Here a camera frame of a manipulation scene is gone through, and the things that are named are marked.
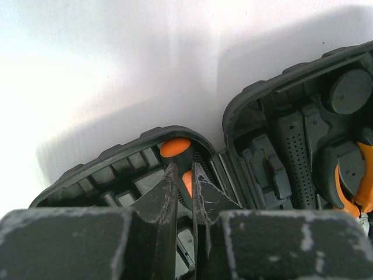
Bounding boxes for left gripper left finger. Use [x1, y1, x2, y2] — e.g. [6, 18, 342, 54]
[1, 164, 178, 279]

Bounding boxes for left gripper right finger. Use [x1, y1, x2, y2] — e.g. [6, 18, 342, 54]
[192, 163, 372, 279]

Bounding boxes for black orange handled screwdriver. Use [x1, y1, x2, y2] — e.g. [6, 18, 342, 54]
[160, 137, 195, 211]

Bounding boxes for black handled long tool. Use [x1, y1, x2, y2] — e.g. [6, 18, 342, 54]
[275, 111, 316, 209]

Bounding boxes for black plastic tool case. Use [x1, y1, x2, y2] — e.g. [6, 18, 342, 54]
[29, 42, 372, 279]

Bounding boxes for orange black needle-nose pliers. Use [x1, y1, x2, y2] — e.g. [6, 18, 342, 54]
[314, 140, 372, 218]

